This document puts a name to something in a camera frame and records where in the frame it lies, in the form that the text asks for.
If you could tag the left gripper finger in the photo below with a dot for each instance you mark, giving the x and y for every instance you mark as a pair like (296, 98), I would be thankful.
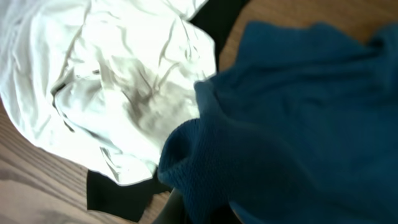
(173, 211)

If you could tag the white shirt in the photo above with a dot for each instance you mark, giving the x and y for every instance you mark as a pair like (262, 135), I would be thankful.
(102, 83)

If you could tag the black garment under pile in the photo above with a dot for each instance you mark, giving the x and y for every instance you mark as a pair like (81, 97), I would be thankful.
(216, 18)

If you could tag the blue t-shirt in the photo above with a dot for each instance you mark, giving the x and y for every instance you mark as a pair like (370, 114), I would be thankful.
(301, 129)

